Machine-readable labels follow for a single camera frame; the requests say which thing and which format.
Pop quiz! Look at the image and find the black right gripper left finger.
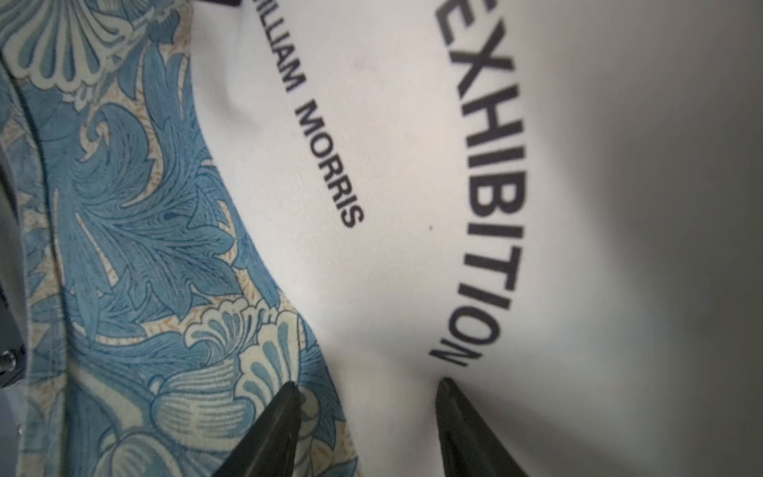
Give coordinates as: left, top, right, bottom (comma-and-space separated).
213, 382, 301, 477

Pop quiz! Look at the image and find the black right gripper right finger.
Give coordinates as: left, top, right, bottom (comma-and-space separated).
435, 378, 528, 477

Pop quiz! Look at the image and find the blue-handled canvas bag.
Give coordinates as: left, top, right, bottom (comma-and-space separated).
1, 1, 762, 476

